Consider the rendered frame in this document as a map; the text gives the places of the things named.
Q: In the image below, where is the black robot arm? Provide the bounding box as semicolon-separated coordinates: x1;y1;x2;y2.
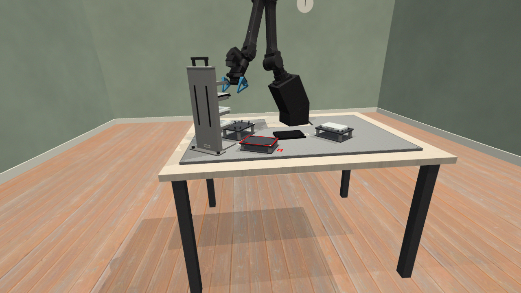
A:
225;0;293;86

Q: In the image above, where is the white well plate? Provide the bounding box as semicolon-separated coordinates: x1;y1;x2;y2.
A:
220;120;233;127
219;106;232;113
320;122;349;132

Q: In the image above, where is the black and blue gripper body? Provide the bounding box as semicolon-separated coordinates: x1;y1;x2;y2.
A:
226;72;247;85

